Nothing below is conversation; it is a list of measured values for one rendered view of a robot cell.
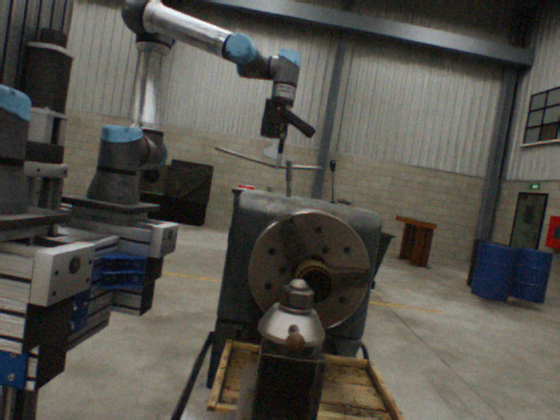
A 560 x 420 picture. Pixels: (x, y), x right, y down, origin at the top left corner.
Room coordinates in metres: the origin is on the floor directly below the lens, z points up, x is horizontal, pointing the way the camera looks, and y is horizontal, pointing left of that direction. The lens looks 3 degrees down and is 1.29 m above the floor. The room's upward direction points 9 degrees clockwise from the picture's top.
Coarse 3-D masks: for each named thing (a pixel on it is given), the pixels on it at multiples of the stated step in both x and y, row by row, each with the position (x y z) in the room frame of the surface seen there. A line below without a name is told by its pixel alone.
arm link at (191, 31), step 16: (128, 0) 1.21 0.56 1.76; (144, 0) 1.19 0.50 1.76; (128, 16) 1.21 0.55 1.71; (144, 16) 1.18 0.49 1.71; (160, 16) 1.18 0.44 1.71; (176, 16) 1.17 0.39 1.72; (144, 32) 1.28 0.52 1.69; (160, 32) 1.21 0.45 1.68; (176, 32) 1.18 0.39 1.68; (192, 32) 1.16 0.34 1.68; (208, 32) 1.15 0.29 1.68; (224, 32) 1.15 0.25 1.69; (208, 48) 1.16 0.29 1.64; (224, 48) 1.14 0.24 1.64; (240, 48) 1.11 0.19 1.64; (256, 48) 1.14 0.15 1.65; (240, 64) 1.14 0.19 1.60; (256, 64) 1.19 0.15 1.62
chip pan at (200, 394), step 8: (208, 352) 1.68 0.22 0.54; (208, 360) 1.61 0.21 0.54; (200, 376) 1.46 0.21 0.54; (200, 384) 1.41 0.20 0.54; (192, 392) 1.34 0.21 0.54; (200, 392) 1.35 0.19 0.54; (208, 392) 1.36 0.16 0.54; (192, 400) 1.29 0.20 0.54; (200, 400) 1.30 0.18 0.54; (208, 400) 1.31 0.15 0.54; (192, 408) 1.25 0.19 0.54; (200, 408) 1.26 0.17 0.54; (184, 416) 1.20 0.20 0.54
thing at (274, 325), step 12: (276, 312) 0.45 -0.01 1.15; (288, 312) 0.45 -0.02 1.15; (312, 312) 0.46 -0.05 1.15; (264, 324) 0.45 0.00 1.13; (276, 324) 0.44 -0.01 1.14; (288, 324) 0.44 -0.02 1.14; (300, 324) 0.44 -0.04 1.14; (312, 324) 0.45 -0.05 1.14; (264, 336) 0.44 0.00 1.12; (276, 336) 0.43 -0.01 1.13; (312, 336) 0.44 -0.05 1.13; (324, 336) 0.46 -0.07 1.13
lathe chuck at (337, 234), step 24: (288, 216) 1.07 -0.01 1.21; (312, 216) 1.04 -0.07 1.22; (264, 240) 1.03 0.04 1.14; (312, 240) 1.04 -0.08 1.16; (336, 240) 1.04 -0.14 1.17; (360, 240) 1.04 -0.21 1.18; (264, 264) 1.03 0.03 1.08; (288, 264) 1.04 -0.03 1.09; (336, 264) 1.04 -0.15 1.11; (360, 264) 1.04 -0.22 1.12; (264, 288) 1.03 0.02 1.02; (360, 288) 1.04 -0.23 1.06; (264, 312) 1.04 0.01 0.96; (336, 312) 1.04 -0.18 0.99
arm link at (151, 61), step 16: (144, 48) 1.32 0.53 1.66; (160, 48) 1.33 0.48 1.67; (144, 64) 1.32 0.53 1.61; (160, 64) 1.35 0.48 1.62; (144, 80) 1.32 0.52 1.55; (160, 80) 1.35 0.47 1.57; (144, 96) 1.32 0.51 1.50; (160, 96) 1.36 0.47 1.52; (144, 112) 1.32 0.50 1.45; (160, 112) 1.36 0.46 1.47; (144, 128) 1.31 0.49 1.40; (160, 128) 1.36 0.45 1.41; (160, 144) 1.35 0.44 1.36; (160, 160) 1.37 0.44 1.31
